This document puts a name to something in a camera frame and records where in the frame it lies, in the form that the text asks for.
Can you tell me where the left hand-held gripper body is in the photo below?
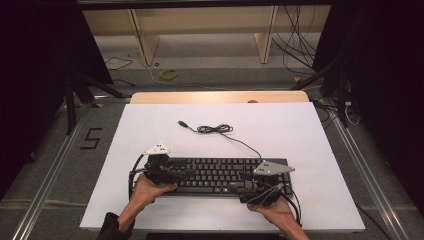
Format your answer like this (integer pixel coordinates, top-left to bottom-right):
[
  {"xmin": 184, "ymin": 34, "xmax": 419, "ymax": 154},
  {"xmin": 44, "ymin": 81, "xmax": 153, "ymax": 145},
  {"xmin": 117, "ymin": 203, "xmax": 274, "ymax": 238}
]
[{"xmin": 143, "ymin": 142, "xmax": 183, "ymax": 186}]

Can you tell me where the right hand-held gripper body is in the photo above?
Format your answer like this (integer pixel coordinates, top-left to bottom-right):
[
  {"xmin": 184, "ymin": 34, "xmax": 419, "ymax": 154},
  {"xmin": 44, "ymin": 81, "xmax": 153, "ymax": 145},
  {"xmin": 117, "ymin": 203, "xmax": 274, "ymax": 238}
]
[{"xmin": 238, "ymin": 160, "xmax": 296, "ymax": 205}]

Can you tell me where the black computer keyboard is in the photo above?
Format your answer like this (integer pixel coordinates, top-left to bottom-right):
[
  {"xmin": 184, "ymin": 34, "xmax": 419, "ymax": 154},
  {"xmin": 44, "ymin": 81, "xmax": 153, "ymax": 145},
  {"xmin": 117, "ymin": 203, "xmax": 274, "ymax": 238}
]
[{"xmin": 163, "ymin": 156, "xmax": 294, "ymax": 198}]

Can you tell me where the person's left hand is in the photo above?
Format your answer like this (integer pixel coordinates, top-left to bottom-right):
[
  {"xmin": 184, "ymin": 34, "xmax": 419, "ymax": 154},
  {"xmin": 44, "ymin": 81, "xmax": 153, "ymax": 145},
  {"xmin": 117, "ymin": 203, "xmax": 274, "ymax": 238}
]
[{"xmin": 131, "ymin": 173, "xmax": 179, "ymax": 214}]

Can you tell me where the person's right hand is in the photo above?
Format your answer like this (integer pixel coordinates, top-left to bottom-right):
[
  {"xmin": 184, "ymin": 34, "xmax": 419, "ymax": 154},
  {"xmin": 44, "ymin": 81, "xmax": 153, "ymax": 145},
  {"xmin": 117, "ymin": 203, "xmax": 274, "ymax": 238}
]
[{"xmin": 246, "ymin": 194, "xmax": 296, "ymax": 228}]

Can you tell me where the light wooden table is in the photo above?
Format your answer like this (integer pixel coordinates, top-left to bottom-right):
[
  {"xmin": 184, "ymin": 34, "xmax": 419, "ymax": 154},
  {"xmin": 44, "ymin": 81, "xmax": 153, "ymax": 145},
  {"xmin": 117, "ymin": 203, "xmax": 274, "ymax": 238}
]
[{"xmin": 129, "ymin": 90, "xmax": 310, "ymax": 105}]

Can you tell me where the person's left dark sleeve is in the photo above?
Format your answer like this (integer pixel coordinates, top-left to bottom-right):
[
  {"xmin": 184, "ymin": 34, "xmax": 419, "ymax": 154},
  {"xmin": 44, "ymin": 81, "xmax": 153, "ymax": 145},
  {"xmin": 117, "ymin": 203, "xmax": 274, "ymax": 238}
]
[{"xmin": 96, "ymin": 212, "xmax": 136, "ymax": 240}]

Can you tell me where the yellow tape roll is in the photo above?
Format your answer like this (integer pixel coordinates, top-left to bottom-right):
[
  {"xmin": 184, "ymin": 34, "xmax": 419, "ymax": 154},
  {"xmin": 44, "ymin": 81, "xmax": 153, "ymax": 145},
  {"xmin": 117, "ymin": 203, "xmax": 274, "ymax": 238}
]
[{"xmin": 159, "ymin": 68, "xmax": 178, "ymax": 81}]

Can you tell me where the black tripod stand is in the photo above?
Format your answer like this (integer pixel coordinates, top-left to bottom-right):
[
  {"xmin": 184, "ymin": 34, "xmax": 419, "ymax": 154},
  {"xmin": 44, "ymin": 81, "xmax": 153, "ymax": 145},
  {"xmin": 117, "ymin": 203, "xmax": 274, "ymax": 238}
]
[
  {"xmin": 64, "ymin": 71, "xmax": 126, "ymax": 136},
  {"xmin": 289, "ymin": 59, "xmax": 351, "ymax": 128}
]

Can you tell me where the light wooden shelf unit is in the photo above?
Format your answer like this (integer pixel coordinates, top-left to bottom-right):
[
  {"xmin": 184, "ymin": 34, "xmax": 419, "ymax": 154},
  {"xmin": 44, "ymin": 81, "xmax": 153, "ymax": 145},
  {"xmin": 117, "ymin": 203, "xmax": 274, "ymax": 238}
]
[{"xmin": 77, "ymin": 0, "xmax": 333, "ymax": 67}]

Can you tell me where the black curtain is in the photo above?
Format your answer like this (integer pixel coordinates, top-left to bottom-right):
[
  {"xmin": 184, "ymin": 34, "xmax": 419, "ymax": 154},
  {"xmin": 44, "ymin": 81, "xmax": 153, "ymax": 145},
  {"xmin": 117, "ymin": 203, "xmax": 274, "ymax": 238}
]
[
  {"xmin": 313, "ymin": 0, "xmax": 424, "ymax": 214},
  {"xmin": 0, "ymin": 0, "xmax": 113, "ymax": 201}
]

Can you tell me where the thin grey gripper wire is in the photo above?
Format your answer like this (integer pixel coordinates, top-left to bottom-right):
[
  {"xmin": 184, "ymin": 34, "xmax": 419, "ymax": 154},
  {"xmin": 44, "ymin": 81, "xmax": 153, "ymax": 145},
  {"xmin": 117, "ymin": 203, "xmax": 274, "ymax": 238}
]
[{"xmin": 246, "ymin": 184, "xmax": 284, "ymax": 205}]

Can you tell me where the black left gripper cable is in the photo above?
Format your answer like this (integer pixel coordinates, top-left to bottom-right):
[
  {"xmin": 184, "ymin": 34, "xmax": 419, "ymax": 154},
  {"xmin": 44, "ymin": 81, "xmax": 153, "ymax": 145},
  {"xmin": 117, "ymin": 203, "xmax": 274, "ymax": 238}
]
[{"xmin": 128, "ymin": 153, "xmax": 148, "ymax": 201}]

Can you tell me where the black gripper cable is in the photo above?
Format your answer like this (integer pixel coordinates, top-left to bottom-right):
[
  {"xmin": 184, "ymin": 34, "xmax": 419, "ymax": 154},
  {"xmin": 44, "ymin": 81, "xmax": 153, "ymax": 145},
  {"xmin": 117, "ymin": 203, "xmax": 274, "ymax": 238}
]
[
  {"xmin": 128, "ymin": 153, "xmax": 148, "ymax": 201},
  {"xmin": 283, "ymin": 184, "xmax": 304, "ymax": 228}
]

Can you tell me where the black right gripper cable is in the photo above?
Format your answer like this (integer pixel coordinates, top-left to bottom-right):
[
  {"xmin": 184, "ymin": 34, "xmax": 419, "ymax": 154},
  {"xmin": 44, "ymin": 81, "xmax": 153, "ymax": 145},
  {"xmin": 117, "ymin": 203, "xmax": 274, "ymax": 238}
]
[{"xmin": 283, "ymin": 184, "xmax": 304, "ymax": 228}]

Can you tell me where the black keyboard cable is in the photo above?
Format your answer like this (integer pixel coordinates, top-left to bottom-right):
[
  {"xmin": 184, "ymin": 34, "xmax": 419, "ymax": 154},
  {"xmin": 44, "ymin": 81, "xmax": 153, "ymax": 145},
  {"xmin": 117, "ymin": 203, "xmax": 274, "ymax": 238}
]
[{"xmin": 177, "ymin": 120, "xmax": 263, "ymax": 160}]

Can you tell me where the white floor cable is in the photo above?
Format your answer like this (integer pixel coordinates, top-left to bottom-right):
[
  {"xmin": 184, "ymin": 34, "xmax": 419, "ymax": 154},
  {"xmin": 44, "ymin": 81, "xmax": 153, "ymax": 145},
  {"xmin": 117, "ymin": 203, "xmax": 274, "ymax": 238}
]
[{"xmin": 143, "ymin": 62, "xmax": 234, "ymax": 92}]

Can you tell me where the thin black floor cable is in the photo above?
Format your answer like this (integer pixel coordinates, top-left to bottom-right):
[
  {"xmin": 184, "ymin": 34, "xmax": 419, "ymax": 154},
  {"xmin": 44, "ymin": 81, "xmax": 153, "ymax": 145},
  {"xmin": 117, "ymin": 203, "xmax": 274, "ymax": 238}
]
[
  {"xmin": 103, "ymin": 56, "xmax": 134, "ymax": 72},
  {"xmin": 111, "ymin": 78, "xmax": 136, "ymax": 88}
]

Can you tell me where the aluminium floor rail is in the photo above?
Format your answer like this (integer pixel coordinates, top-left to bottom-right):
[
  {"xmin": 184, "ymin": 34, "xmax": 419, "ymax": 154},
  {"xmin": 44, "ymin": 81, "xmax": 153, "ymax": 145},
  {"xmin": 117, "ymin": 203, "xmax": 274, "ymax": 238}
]
[
  {"xmin": 11, "ymin": 103, "xmax": 93, "ymax": 240},
  {"xmin": 328, "ymin": 103, "xmax": 411, "ymax": 240}
]

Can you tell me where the short white cable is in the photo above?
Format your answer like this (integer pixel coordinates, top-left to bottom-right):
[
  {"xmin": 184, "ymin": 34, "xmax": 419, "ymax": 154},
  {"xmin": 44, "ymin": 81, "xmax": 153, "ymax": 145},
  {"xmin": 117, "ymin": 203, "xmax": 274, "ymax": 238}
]
[{"xmin": 344, "ymin": 101, "xmax": 361, "ymax": 127}]

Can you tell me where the bundle of black cables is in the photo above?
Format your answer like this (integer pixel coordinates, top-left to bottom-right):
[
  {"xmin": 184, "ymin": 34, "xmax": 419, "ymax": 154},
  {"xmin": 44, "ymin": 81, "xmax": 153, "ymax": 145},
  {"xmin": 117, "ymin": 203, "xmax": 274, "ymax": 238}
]
[{"xmin": 271, "ymin": 4, "xmax": 318, "ymax": 71}]

